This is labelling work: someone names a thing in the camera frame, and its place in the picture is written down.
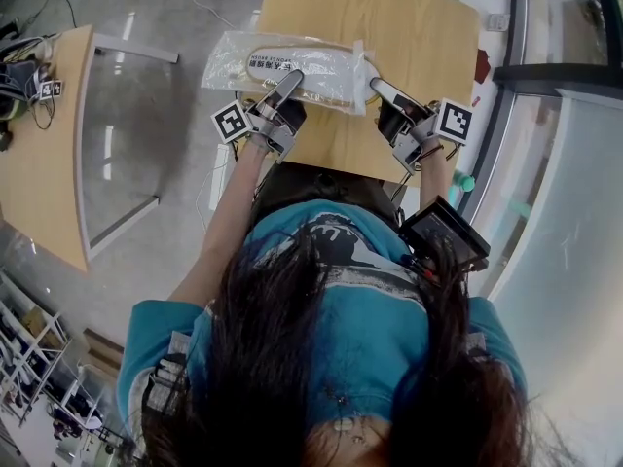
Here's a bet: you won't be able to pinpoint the curved wooden side table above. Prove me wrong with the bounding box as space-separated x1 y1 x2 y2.
0 22 180 274

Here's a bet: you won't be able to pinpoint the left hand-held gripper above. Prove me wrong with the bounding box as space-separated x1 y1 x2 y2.
210 70 307 164

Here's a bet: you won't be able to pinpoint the green bottle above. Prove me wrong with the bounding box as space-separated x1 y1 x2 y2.
448 171 477 195

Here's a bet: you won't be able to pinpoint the blue printed t-shirt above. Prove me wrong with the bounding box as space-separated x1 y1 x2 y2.
116 199 530 437

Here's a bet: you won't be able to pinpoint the spare gripper with marker cube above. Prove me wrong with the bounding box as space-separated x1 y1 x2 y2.
37 78 65 101

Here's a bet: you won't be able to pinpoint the clear plastic bag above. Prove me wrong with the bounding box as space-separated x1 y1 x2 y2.
201 30 380 116

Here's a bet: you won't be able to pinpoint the red paper scrap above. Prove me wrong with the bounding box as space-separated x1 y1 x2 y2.
474 49 494 86

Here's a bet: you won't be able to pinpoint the person's left forearm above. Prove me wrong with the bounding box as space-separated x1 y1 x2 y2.
167 138 269 305

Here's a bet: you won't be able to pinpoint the black trousers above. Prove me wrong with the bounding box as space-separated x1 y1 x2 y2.
250 162 403 228

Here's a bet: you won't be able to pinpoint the tangle of cables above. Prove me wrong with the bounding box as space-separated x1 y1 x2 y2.
0 34 62 130

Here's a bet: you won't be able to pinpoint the grey shoulder strap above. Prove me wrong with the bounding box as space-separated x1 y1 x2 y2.
141 331 192 415

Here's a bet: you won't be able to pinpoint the person's right forearm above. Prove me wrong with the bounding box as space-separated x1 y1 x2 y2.
417 136 455 213

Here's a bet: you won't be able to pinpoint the white metal storage shelf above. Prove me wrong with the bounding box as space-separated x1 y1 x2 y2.
0 269 106 437

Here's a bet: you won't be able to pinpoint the black electronics box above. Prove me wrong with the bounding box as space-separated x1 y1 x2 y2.
397 195 492 275

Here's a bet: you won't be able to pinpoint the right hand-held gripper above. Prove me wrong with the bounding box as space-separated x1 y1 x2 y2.
370 77 474 177

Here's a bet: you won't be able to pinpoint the white yellow-trimmed footwear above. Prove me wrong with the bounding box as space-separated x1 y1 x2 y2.
242 44 385 111

